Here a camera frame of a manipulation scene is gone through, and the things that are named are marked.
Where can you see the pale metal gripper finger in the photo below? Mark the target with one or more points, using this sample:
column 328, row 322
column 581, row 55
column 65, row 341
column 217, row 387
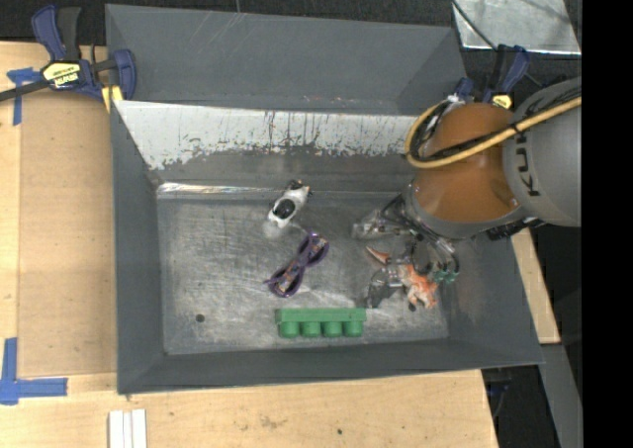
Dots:
column 382, row 288
column 378, row 227

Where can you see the orange toy dinosaur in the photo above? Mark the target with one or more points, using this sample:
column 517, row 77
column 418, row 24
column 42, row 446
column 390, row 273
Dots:
column 420, row 288

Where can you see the green block with cylinders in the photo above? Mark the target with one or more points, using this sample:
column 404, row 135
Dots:
column 319, row 322

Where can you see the purple sunglasses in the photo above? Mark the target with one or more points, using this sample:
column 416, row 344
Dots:
column 298, row 265

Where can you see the grey metal bin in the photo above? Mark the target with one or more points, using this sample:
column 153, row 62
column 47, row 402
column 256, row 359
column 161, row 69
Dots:
column 222, row 263

